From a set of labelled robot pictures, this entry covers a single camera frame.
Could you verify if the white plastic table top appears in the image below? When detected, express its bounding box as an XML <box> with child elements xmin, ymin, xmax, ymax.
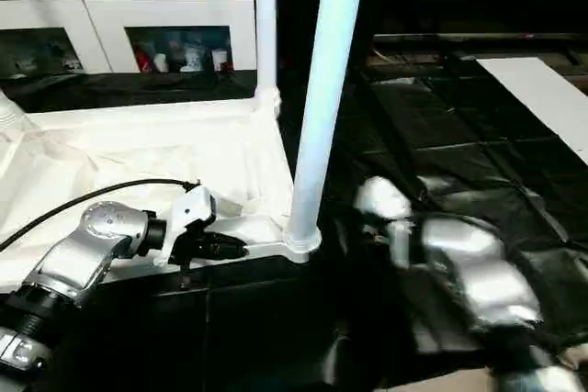
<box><xmin>0</xmin><ymin>89</ymin><xmax>322</xmax><ymax>290</ymax></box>

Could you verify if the white plastic table leg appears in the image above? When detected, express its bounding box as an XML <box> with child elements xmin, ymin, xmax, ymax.
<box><xmin>253</xmin><ymin>0</ymin><xmax>282</xmax><ymax>119</ymax></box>
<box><xmin>280</xmin><ymin>0</ymin><xmax>370</xmax><ymax>257</ymax></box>
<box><xmin>0</xmin><ymin>94</ymin><xmax>24</xmax><ymax>133</ymax></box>

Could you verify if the black work surface mat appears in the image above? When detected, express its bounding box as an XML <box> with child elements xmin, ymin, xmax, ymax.
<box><xmin>0</xmin><ymin>39</ymin><xmax>588</xmax><ymax>392</ymax></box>

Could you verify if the white flat side panel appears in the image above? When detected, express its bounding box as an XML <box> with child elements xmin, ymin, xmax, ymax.
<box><xmin>476</xmin><ymin>57</ymin><xmax>588</xmax><ymax>165</ymax></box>

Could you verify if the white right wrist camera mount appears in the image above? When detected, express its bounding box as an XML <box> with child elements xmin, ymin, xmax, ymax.
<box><xmin>353</xmin><ymin>176</ymin><xmax>416</xmax><ymax>270</ymax></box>

